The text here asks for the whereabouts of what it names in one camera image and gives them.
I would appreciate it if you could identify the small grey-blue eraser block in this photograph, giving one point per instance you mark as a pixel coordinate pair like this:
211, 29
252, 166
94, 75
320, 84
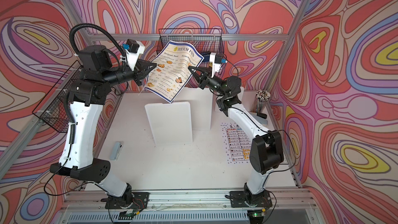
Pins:
116, 151

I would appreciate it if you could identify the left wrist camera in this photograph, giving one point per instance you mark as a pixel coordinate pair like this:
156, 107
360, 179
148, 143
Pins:
133, 50

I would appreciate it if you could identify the white board middle panel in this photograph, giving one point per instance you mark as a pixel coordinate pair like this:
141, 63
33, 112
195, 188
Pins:
201, 104

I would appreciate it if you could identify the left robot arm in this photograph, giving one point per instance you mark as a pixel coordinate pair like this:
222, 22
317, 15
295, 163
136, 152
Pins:
84, 102

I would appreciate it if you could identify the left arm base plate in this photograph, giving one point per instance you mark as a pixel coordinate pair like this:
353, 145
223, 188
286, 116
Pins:
132, 200

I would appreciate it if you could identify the black wire basket back wall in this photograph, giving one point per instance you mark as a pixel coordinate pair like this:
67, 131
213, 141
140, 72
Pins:
205, 40

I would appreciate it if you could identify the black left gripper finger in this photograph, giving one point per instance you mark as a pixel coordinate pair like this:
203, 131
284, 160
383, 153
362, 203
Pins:
139, 79
148, 66

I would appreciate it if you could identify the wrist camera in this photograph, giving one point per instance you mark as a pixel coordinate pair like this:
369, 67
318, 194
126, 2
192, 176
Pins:
216, 61
133, 50

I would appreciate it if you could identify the clear pencil holder cup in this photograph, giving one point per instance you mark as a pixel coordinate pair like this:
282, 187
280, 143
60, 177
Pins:
262, 97

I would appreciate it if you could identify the Dim Sum Inn menu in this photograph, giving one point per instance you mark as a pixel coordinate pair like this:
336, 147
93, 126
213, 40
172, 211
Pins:
172, 71

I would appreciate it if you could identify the black wire basket left wall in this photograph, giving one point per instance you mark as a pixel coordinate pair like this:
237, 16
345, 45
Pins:
50, 109

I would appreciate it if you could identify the white board panel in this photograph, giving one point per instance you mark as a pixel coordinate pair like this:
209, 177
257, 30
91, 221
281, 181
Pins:
171, 124
201, 104
247, 98

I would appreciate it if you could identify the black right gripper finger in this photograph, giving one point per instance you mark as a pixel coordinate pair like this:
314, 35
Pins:
201, 70
197, 77

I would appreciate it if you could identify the hand-drawn colourful menu sheet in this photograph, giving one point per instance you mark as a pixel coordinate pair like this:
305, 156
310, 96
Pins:
236, 143

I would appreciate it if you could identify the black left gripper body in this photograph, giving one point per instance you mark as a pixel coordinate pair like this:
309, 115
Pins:
137, 72

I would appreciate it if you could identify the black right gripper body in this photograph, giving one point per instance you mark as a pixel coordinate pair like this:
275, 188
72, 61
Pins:
205, 81

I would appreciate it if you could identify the black wire basket wall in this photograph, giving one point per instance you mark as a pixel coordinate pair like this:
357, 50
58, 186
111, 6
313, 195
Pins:
205, 40
50, 109

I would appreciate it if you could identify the white board right panel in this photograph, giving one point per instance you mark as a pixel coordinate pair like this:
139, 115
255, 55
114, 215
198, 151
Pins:
247, 98

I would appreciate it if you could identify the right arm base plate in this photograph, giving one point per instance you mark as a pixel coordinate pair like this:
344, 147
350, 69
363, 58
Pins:
240, 199

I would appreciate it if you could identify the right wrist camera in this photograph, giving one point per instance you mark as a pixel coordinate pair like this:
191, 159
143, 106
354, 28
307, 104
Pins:
216, 61

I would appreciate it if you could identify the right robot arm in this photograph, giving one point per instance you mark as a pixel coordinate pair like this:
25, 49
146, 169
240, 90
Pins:
266, 152

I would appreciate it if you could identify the white board front panel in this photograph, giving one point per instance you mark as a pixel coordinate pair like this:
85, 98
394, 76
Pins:
171, 124

